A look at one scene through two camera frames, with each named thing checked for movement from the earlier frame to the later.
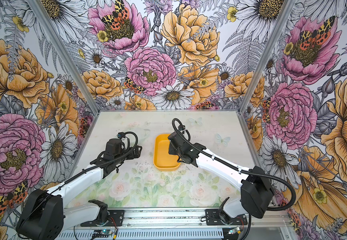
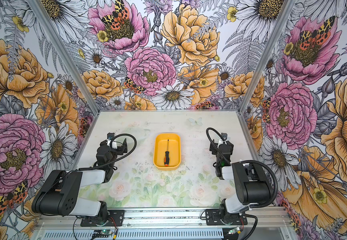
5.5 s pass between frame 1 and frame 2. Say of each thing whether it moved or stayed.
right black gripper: moved
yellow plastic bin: stayed
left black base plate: stayed
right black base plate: stayed
